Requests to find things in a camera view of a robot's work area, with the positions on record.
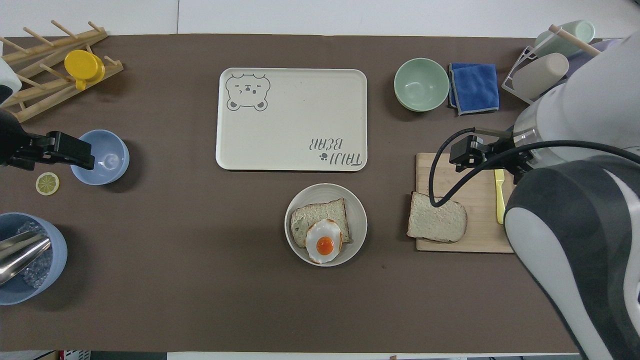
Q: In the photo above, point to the clear ice cubes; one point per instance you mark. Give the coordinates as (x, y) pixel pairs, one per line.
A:
(40, 267)

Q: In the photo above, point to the green cup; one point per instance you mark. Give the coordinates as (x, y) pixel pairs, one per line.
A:
(570, 36)

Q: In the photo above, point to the yellow plastic knife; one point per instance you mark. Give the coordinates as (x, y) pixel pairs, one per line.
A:
(500, 200)

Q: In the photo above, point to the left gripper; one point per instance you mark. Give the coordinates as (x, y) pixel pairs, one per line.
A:
(11, 137)

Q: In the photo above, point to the green bowl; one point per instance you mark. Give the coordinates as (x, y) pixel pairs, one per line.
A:
(421, 85)

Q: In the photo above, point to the fried egg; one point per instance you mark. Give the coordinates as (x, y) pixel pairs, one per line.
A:
(324, 245)

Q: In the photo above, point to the yellow cup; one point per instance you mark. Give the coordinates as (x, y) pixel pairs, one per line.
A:
(82, 65)

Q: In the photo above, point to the blue ice bucket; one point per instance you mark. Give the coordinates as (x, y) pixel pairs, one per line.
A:
(56, 250)

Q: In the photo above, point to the wooden dish rack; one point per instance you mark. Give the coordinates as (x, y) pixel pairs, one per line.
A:
(45, 92)

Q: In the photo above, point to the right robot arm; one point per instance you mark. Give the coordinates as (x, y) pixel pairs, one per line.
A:
(575, 240)

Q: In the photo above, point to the blue cloth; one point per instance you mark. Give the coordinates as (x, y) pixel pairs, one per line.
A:
(475, 87)

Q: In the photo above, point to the lemon slice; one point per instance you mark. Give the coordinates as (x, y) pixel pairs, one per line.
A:
(47, 183)

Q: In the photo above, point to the beige cup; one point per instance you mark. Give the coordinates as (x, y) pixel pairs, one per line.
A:
(540, 75)

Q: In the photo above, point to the cream tray with bear print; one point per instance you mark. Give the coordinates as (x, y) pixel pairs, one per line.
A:
(295, 115)

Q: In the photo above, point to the metal scoop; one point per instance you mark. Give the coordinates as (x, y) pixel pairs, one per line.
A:
(20, 252)

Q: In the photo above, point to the lavender cup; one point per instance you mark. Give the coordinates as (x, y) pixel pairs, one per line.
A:
(607, 46)

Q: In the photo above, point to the grey round plate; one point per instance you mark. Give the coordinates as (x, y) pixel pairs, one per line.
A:
(356, 220)

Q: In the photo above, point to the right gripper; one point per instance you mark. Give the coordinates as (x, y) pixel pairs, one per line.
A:
(519, 159)

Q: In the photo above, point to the light blue bowl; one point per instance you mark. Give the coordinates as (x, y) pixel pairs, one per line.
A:
(111, 160)

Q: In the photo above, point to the wooden cutting board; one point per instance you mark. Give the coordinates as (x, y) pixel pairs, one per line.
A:
(475, 240)

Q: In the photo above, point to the bread slice under egg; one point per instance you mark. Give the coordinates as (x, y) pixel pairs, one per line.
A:
(315, 212)

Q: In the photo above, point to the plain bread slice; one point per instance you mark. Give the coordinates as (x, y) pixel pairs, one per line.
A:
(435, 222)

